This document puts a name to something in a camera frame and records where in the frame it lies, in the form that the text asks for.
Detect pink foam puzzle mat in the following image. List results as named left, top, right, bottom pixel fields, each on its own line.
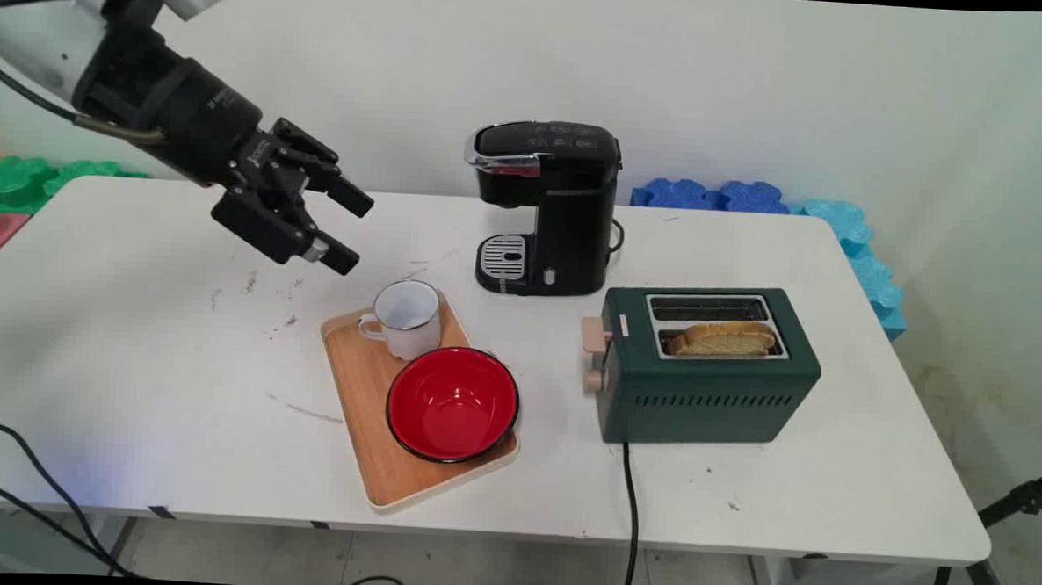
left=0, top=206, right=33, bottom=263

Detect black cable with brass plug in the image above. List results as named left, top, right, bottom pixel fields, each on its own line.
left=0, top=65, right=172, bottom=147

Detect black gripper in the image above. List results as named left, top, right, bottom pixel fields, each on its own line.
left=64, top=0, right=384, bottom=278

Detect red enamel bowl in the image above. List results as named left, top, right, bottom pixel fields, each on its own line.
left=382, top=344, right=523, bottom=467

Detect dark green two-slot toaster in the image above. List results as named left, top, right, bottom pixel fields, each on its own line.
left=593, top=280, right=826, bottom=453

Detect black single-serve coffee maker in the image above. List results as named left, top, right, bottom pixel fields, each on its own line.
left=458, top=117, right=626, bottom=301

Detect white enamel mug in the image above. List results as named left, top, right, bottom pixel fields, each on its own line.
left=357, top=278, right=445, bottom=363

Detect toasted bread slice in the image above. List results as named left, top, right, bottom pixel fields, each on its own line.
left=666, top=317, right=778, bottom=361

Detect green foam puzzle mat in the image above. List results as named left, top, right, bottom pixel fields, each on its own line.
left=0, top=155, right=150, bottom=220

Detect light blue foam puzzle mat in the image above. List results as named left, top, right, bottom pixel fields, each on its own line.
left=783, top=197, right=915, bottom=343

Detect beige toaster lever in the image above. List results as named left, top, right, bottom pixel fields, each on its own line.
left=580, top=316, right=615, bottom=365

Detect black tripod legs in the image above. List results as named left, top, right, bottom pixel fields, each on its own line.
left=929, top=468, right=1042, bottom=585

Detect black toaster power cable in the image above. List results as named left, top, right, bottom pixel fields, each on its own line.
left=617, top=441, right=648, bottom=585

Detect dark blue foam puzzle mat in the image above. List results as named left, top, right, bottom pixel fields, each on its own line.
left=629, top=175, right=807, bottom=217

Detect wooden serving tray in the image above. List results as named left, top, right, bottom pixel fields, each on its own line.
left=312, top=285, right=528, bottom=516

